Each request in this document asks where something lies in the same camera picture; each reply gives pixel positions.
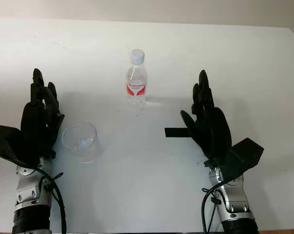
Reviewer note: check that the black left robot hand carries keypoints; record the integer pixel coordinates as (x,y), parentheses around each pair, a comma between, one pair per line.
(38,122)

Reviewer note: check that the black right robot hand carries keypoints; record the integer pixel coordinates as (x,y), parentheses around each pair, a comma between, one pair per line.
(211,131)

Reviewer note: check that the clear water bottle red label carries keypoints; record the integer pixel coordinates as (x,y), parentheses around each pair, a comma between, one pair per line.
(136,83)

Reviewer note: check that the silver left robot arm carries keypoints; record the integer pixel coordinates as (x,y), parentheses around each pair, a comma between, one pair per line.
(27,192)

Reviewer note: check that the black tape strip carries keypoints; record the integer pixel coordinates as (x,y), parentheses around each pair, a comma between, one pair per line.
(176,132)

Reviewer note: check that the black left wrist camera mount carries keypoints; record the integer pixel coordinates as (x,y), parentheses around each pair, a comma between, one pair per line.
(8,143)

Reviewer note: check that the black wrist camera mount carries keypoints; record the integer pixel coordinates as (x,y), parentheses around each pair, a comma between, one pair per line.
(8,143)
(244,156)

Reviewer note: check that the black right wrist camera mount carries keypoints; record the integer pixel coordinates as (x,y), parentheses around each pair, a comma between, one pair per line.
(244,156)

